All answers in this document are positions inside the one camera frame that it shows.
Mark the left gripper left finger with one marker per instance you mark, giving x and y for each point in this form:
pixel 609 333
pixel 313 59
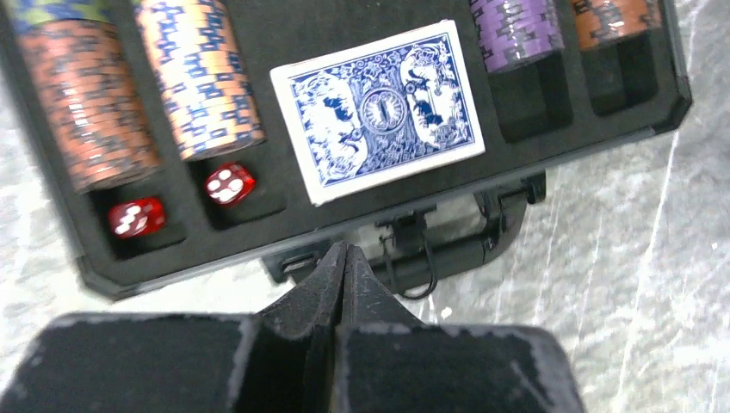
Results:
pixel 276 360

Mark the orange chips slot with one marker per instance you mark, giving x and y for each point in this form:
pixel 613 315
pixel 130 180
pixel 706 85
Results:
pixel 604 22
pixel 88 94

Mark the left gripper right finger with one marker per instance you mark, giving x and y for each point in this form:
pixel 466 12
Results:
pixel 387 360

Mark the blue playing card deck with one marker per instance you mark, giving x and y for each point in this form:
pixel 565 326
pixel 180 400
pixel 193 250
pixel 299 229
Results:
pixel 379 112

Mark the orange chip stack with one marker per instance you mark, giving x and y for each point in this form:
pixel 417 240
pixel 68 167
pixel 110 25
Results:
pixel 205 90

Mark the orange chips left slot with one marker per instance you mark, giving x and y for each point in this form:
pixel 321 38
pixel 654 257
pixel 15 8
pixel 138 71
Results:
pixel 88 94

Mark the black poker set case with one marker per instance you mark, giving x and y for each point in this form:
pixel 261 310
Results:
pixel 445 220

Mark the purple chips in case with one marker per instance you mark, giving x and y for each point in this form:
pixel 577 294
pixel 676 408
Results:
pixel 513 33

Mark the orange chips right slot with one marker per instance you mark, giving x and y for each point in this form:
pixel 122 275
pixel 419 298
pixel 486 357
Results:
pixel 604 22

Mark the blue yellow chips in case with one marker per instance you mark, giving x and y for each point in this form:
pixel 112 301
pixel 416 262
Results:
pixel 27 14

